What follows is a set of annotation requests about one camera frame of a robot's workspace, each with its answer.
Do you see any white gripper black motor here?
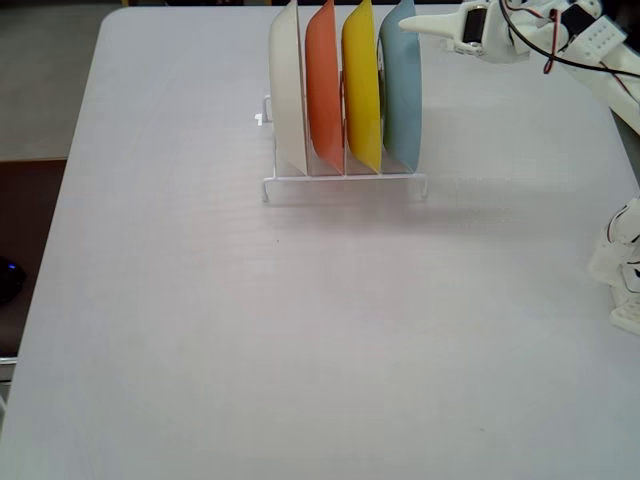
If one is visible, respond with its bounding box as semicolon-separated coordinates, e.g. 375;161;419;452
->
398;0;531;65

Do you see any teal blue plate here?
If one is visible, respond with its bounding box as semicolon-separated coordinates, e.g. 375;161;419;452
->
377;0;424;174

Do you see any yellow plate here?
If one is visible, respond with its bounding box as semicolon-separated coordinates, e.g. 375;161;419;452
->
341;0;384;175

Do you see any orange plate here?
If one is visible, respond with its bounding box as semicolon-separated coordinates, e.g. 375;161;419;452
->
304;0;346;176

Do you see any white plate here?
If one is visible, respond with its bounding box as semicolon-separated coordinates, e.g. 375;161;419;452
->
268;0;309;177

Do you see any black computer mouse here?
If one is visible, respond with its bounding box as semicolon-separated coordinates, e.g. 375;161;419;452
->
0;255;26;305

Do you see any red and black servo cable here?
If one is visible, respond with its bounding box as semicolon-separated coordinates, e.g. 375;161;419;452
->
498;0;640;97

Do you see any white wire plate rack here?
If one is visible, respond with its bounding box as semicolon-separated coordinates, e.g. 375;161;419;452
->
253;69;430;205

